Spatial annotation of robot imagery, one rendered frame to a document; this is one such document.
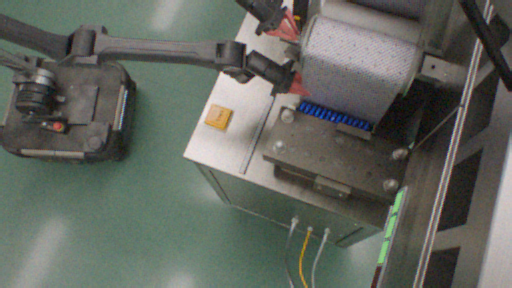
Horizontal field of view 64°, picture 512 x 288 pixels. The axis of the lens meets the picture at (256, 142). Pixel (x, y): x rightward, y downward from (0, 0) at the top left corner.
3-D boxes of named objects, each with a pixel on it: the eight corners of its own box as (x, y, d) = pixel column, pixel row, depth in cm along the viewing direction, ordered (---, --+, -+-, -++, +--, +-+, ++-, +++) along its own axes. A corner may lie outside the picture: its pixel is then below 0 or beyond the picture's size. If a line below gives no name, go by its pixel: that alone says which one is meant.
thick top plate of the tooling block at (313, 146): (281, 112, 127) (281, 104, 122) (409, 156, 121) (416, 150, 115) (262, 159, 123) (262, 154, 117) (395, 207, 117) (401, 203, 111)
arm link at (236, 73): (224, 69, 105) (227, 38, 107) (210, 83, 116) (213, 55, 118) (267, 79, 110) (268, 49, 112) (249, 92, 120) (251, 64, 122)
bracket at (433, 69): (423, 58, 97) (426, 54, 95) (448, 66, 96) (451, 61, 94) (418, 76, 96) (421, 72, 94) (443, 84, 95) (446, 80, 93)
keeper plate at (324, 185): (314, 183, 126) (317, 174, 116) (345, 194, 125) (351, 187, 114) (311, 191, 126) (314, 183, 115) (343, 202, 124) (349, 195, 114)
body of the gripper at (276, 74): (274, 99, 116) (252, 86, 114) (287, 68, 119) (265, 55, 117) (285, 93, 110) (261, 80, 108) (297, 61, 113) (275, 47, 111)
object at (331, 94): (300, 97, 123) (303, 68, 105) (377, 123, 119) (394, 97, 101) (299, 99, 123) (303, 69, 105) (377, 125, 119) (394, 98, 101)
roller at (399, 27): (325, 13, 121) (330, -14, 109) (412, 39, 117) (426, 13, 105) (312, 48, 117) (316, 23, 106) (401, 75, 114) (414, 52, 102)
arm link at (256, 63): (245, 61, 107) (252, 43, 109) (235, 70, 113) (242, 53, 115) (268, 74, 109) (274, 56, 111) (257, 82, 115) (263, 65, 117)
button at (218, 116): (213, 105, 137) (211, 102, 135) (232, 112, 136) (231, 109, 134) (204, 124, 135) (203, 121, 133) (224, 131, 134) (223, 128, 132)
